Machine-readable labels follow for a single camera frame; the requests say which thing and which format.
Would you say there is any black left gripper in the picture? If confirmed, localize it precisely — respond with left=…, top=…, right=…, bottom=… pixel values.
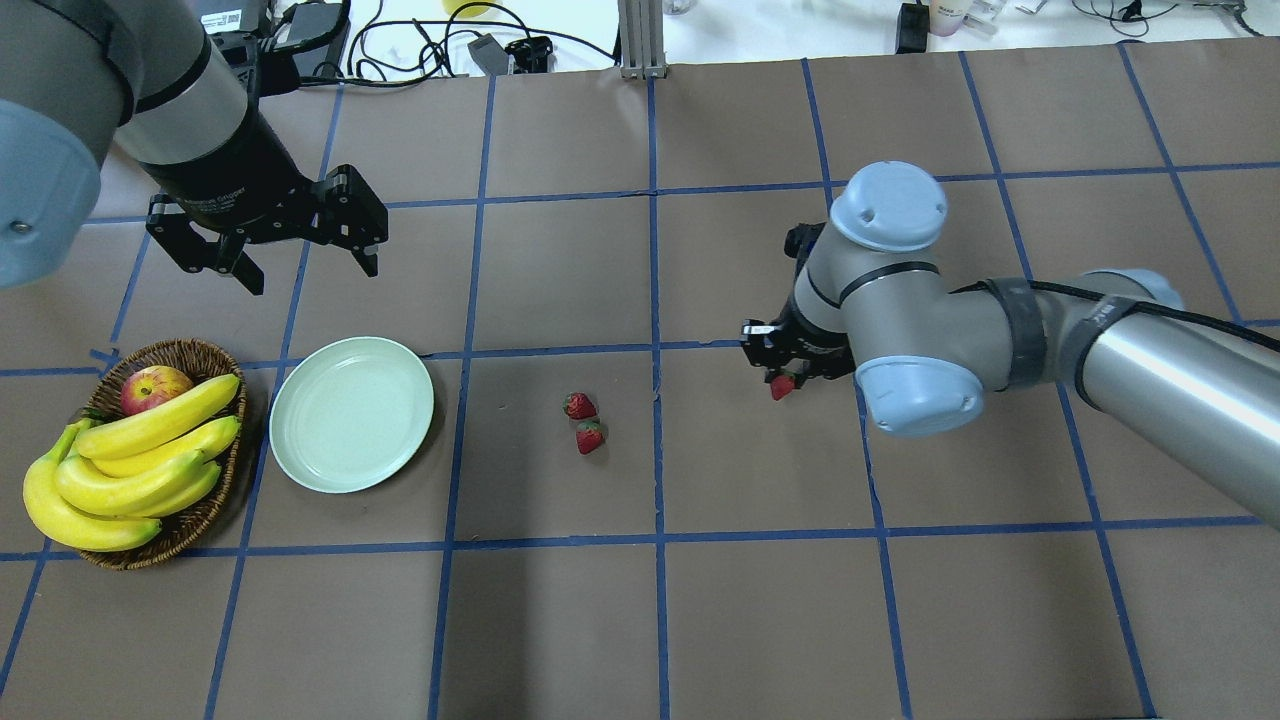
left=140, top=108, right=389, bottom=295

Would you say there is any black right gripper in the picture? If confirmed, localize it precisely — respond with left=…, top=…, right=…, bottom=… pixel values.
left=740, top=297, right=856, bottom=386

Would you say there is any red strawberry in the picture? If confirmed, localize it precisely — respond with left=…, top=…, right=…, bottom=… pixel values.
left=768, top=372, right=797, bottom=401
left=575, top=419, right=605, bottom=456
left=562, top=392, right=598, bottom=421

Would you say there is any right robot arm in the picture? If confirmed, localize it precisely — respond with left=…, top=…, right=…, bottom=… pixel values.
left=739, top=161, right=1279, bottom=527

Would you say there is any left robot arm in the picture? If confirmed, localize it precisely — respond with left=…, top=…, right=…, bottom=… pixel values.
left=1, top=1, right=389, bottom=295

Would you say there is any light green plate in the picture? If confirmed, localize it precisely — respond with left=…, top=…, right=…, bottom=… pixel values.
left=268, top=336, right=435, bottom=495

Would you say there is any brown wicker basket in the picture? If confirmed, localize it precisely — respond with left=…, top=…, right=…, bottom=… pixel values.
left=70, top=338, right=255, bottom=571

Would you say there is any red apple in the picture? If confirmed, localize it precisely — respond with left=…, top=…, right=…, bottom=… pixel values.
left=119, top=365, right=195, bottom=416

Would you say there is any yellow banana bunch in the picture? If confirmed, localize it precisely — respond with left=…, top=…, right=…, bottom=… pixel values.
left=22, top=373, right=241, bottom=552

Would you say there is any black power adapter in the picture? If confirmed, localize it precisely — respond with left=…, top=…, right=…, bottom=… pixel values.
left=895, top=1, right=931, bottom=55

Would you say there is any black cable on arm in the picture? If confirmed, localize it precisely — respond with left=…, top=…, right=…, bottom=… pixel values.
left=950, top=281, right=1280, bottom=354

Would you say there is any aluminium frame post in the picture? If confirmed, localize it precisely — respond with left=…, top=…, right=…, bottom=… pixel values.
left=617, top=1, right=669, bottom=79

